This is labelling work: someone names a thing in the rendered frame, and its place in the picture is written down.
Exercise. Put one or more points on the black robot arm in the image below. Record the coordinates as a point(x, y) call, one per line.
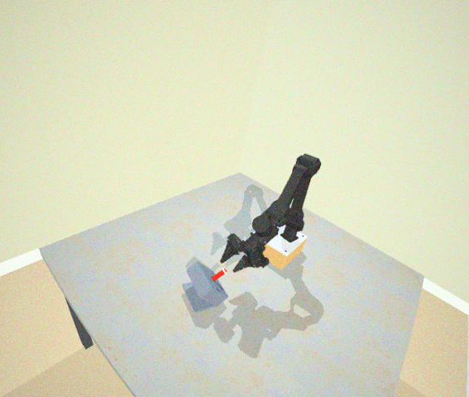
point(280, 214)

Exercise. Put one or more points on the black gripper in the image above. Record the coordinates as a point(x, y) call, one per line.
point(235, 245)

